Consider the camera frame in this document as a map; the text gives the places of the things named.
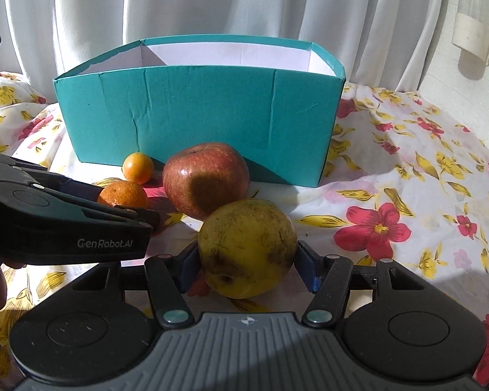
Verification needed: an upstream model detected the white curtain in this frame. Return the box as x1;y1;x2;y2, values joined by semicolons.
4;0;447;94

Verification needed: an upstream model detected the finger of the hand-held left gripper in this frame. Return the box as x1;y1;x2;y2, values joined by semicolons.
0;149;161;229

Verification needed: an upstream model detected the white wall pipe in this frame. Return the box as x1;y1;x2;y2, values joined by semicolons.
452;0;489;68

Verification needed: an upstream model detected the yellow speckled guava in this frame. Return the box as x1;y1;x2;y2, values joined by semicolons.
198;199;298;299

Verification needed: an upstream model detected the orange mandarin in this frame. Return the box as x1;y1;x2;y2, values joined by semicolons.
97;181;151;209
122;152;155;185

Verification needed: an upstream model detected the red apple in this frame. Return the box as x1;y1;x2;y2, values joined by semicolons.
162;142;250;221

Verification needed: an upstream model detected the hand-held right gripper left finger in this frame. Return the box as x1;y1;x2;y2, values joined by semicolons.
71;241;204;327

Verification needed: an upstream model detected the floral printed cloth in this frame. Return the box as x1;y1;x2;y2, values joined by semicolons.
0;71;489;387

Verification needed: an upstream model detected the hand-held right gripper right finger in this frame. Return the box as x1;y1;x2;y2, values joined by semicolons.
295;240;428;328

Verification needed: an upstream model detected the teal cardboard box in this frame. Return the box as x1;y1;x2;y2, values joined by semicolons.
53;35;346;188

